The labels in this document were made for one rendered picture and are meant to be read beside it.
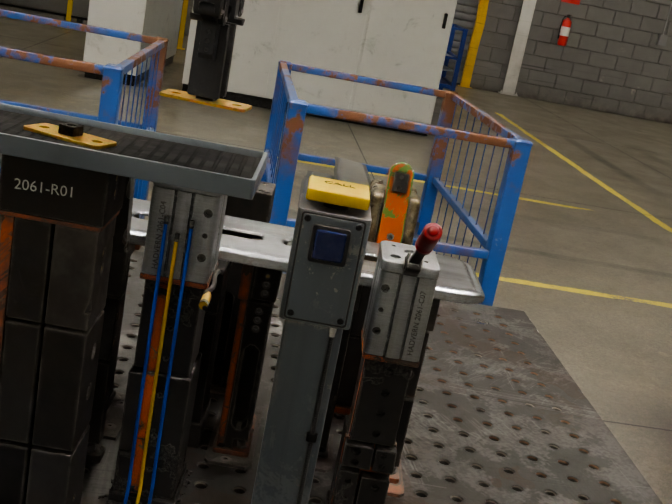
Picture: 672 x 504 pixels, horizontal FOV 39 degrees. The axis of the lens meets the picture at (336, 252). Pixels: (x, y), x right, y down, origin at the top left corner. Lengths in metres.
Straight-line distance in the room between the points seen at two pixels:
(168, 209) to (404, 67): 8.20
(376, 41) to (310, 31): 0.63
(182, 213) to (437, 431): 0.65
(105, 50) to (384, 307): 8.20
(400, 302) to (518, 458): 0.51
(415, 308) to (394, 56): 8.15
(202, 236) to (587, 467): 0.77
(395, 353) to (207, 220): 0.26
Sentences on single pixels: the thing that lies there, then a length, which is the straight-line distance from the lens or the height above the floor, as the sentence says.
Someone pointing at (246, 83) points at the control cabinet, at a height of 0.20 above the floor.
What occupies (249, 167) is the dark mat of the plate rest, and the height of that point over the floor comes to 1.16.
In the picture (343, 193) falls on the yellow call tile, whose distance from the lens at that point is 0.89.
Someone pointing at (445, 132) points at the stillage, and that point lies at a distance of 3.10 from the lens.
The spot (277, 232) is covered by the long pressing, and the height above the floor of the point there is 1.00.
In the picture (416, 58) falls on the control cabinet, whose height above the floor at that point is 0.71.
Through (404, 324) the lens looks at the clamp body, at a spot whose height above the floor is 0.99.
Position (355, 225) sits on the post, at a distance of 0.89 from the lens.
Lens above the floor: 1.35
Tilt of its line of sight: 16 degrees down
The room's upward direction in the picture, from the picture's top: 11 degrees clockwise
